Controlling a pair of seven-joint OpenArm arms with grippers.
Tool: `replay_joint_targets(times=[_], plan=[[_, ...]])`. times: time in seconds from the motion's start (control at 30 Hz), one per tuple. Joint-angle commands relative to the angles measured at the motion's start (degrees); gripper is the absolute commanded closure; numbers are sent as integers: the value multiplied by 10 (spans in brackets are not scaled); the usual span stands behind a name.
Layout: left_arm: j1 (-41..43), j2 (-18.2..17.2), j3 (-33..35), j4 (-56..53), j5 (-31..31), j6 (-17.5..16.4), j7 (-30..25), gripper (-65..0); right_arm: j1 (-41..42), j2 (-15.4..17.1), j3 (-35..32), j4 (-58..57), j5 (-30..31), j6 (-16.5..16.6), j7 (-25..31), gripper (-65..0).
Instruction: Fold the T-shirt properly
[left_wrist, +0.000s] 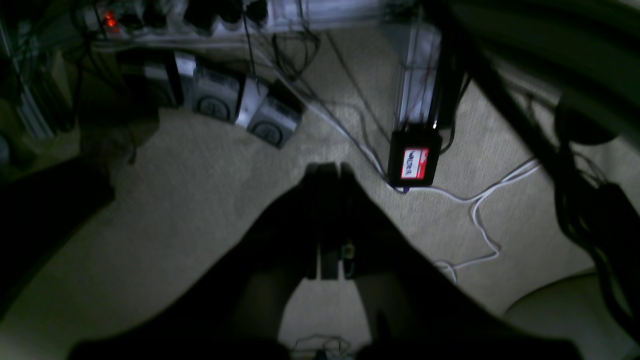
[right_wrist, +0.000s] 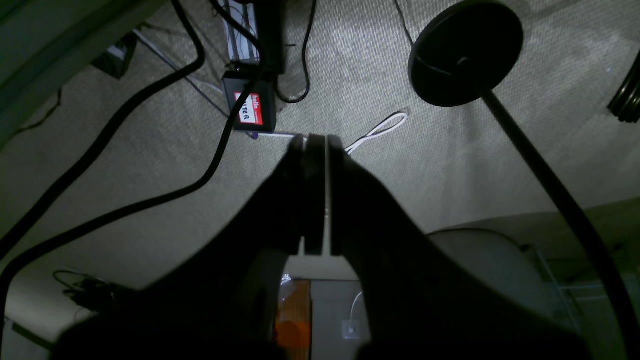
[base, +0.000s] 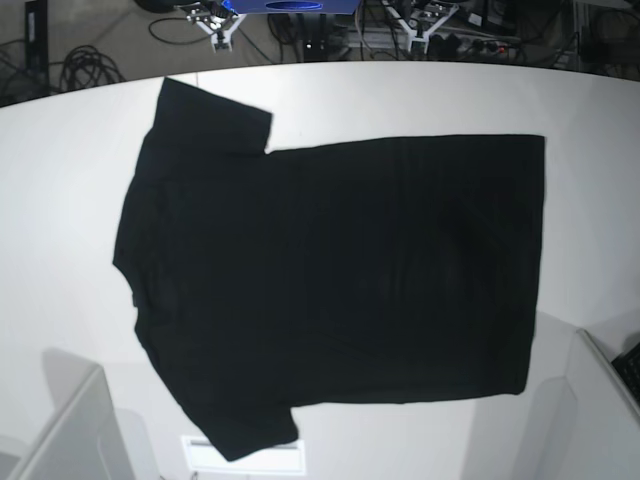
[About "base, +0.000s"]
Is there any coiled black cable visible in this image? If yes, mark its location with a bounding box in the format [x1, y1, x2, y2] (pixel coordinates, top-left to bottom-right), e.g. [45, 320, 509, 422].
[58, 44, 126, 94]

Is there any white partition panel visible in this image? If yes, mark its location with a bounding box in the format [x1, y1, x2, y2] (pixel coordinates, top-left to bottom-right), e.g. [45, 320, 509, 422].
[8, 365, 135, 479]
[560, 330, 639, 480]

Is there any black T-shirt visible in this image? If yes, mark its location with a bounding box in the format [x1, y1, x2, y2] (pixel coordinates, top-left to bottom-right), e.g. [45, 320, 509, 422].
[113, 79, 545, 461]

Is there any white left partition panel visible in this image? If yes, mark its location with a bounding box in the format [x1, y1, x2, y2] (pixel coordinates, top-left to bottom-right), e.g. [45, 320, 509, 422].
[8, 365, 135, 479]

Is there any black keyboard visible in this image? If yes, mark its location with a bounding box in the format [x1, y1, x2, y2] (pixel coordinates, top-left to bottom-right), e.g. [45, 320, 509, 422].
[612, 344, 640, 398]

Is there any black tower case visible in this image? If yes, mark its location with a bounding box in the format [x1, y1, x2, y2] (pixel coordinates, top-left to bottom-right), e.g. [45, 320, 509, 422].
[24, 0, 49, 79]

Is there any white table slot plate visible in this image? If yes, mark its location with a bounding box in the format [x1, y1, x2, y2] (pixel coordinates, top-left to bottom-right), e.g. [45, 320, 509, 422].
[180, 435, 307, 475]

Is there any white right partition panel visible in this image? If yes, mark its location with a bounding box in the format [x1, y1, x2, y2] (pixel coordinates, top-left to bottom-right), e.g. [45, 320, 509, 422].
[560, 330, 639, 480]

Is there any blue box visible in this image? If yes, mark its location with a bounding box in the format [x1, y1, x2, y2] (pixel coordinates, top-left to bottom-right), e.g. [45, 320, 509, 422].
[221, 0, 360, 15]

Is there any white power strip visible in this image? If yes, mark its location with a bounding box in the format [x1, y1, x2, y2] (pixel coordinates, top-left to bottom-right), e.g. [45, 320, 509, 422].
[337, 27, 522, 59]

